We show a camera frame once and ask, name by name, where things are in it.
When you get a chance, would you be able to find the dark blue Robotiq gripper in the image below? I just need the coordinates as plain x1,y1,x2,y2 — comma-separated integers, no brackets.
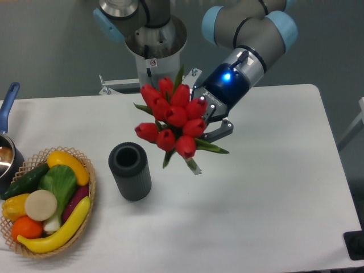
192,63,250,142

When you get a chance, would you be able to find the red tulip bouquet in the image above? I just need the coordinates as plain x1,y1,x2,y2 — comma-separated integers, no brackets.
134,67,229,175

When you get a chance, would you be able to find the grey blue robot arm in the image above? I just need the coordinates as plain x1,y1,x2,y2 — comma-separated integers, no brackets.
93,1,298,142

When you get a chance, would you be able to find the dark grey ribbed vase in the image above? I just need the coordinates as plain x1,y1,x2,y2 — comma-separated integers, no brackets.
108,142,152,201

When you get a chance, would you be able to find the purple sweet potato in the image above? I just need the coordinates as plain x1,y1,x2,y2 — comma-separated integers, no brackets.
62,185,89,222

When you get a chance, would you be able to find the black device at edge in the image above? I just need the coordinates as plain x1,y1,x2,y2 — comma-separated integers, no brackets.
343,230,363,260

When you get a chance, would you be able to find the green bok choy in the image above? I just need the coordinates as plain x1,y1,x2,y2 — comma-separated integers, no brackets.
38,165,77,235

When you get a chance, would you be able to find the woven wicker basket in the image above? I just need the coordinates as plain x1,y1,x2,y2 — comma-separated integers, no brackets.
1,147,96,258

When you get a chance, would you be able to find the beige round slice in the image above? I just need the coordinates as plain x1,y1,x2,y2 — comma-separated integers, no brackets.
24,189,57,221

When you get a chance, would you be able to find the green cucumber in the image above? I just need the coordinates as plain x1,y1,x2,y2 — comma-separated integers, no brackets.
1,164,49,200

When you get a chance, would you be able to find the yellow banana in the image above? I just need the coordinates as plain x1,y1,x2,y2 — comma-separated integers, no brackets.
17,196,91,254

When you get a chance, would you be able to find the orange fruit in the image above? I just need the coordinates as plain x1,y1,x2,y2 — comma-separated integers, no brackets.
11,216,43,241

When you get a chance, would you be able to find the yellow bell pepper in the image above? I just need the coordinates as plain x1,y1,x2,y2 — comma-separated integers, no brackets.
2,193,30,222

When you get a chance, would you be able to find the white frame at right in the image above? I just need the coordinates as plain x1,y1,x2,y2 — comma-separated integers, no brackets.
337,97,363,152

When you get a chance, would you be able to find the blue handled saucepan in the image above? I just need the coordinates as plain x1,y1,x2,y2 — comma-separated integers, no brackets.
1,82,24,194

